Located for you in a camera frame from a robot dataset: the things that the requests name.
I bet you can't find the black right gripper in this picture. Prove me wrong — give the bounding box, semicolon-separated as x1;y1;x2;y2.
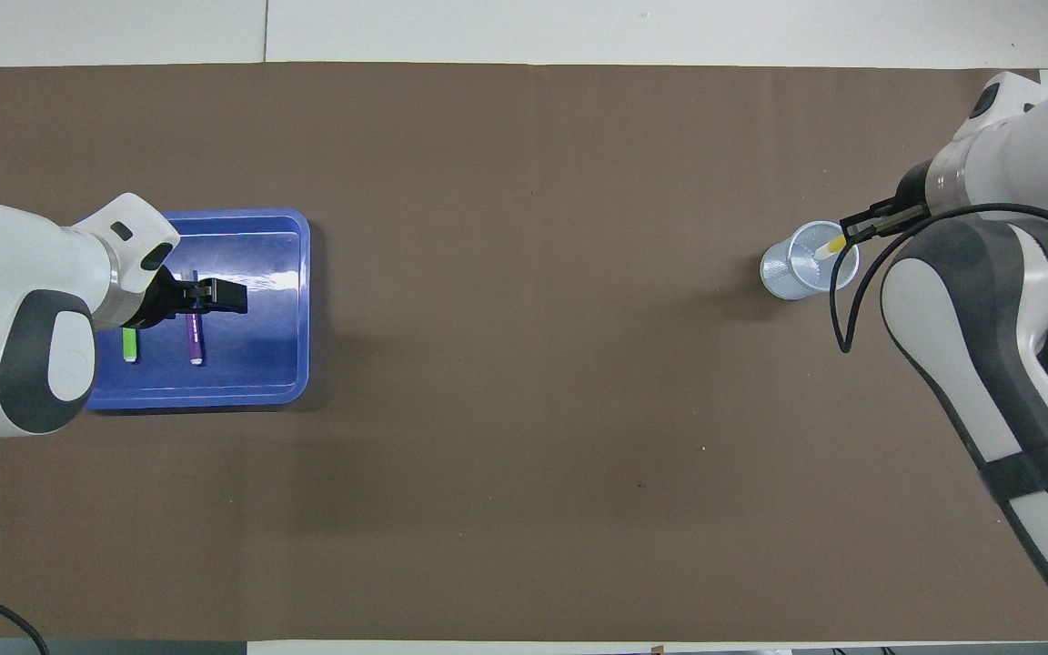
841;162;934;245

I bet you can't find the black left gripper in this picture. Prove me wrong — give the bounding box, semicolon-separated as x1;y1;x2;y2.
124;266;249;330

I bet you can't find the purple pen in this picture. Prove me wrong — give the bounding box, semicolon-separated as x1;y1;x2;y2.
189;270;205;366

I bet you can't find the blue plastic tray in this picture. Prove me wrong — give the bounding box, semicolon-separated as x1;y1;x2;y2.
86;207;311;410

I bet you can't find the pale blue mesh pen cup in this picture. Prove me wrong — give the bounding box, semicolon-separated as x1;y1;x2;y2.
760;221;860;301

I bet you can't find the brown table mat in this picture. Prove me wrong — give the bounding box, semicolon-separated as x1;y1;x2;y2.
0;62;1048;642

